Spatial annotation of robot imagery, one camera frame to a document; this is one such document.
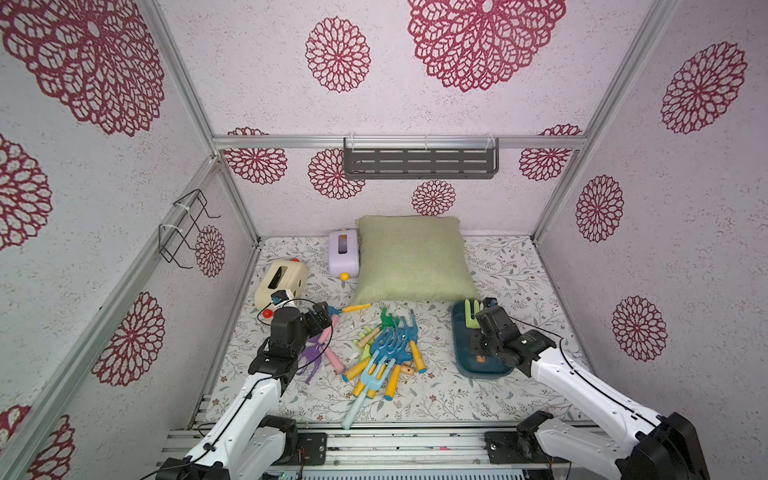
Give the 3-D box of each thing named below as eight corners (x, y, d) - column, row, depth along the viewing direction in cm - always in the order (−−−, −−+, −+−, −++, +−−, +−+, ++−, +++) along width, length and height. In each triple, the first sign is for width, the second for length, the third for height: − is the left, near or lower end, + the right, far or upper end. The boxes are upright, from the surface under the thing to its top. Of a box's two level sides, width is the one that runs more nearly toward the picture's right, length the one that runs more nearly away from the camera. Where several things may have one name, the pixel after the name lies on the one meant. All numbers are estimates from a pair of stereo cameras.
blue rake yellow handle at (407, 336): (399, 375, 87) (400, 370, 84) (391, 318, 99) (392, 312, 96) (424, 373, 87) (426, 368, 84) (413, 316, 99) (414, 310, 96)
